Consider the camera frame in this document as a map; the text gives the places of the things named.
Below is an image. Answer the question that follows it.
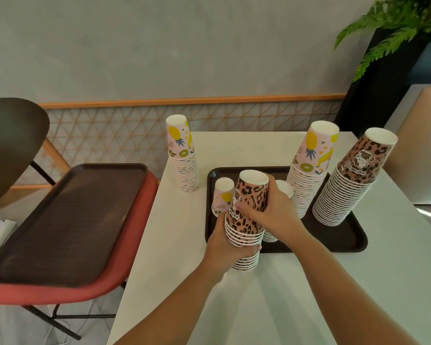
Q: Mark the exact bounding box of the beige upholstered seat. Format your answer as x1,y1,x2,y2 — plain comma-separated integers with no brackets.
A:
382,84,431,206

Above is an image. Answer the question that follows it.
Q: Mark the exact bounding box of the person's right hand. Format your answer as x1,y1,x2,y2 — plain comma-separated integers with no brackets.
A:
235,173,305,245

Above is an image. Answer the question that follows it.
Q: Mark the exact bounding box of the small fruit print cup stack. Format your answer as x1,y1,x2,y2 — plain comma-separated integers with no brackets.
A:
211,177,236,218

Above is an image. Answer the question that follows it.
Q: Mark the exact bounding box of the green fern plant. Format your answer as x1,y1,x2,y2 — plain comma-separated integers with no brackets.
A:
333,0,431,83

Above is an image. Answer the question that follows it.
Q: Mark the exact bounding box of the single leopard print paper cup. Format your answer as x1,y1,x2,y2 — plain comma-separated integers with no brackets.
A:
227,170,270,235

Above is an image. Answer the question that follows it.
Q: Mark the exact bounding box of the red plastic chair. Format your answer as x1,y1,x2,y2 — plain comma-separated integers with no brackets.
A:
0,169,159,340

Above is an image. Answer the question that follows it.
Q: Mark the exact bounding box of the wooden lattice wall panel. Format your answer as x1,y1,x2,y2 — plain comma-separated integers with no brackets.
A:
11,93,347,191

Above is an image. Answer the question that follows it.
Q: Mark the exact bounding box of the brown serving tray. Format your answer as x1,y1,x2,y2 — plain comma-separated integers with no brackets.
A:
0,163,149,288

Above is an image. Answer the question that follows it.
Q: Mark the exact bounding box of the dark brown chair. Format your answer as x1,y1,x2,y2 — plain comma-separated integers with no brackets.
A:
0,98,72,214

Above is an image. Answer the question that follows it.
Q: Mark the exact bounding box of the white cable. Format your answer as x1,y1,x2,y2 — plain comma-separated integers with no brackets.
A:
45,297,120,342

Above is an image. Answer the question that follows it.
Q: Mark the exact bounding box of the black planter box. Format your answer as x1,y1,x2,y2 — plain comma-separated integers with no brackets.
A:
335,28,431,134

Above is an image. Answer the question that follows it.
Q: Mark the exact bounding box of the short stack of leopard cups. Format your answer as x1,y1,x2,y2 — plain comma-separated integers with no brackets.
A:
224,213,265,272

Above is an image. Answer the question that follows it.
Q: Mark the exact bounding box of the person's left forearm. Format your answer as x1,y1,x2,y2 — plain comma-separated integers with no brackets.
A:
114,264,225,345

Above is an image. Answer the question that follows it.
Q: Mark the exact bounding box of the tall stack of leopard cups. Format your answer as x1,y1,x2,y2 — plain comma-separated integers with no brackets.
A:
312,127,398,227

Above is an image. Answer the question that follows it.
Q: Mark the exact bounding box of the person's left hand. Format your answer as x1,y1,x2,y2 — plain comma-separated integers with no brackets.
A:
201,211,263,283

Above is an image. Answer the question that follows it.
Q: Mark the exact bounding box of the person's right forearm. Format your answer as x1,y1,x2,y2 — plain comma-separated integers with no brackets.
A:
290,225,424,345

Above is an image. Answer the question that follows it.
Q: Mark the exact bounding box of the black serving tray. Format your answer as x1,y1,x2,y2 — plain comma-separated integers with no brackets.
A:
205,166,368,254

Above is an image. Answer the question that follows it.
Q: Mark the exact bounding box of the white paper cup stack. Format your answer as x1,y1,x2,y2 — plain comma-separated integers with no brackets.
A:
261,180,295,243

